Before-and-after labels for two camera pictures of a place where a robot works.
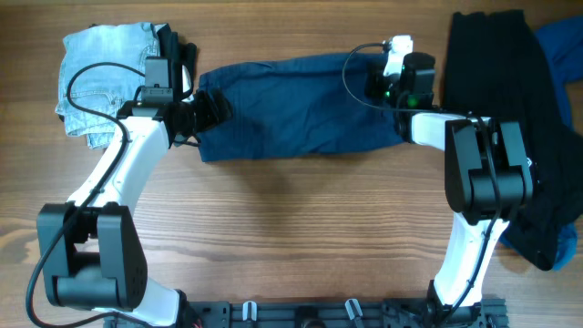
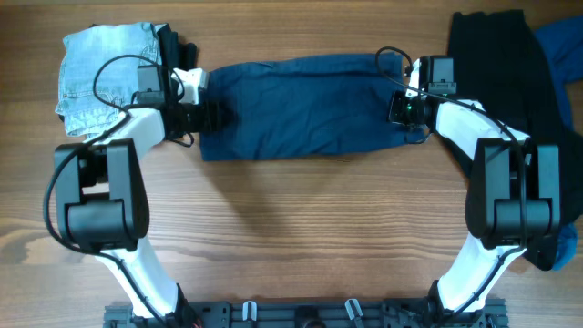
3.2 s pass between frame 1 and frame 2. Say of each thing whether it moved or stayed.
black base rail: stayed
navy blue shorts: stayed
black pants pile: stayed
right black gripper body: moved
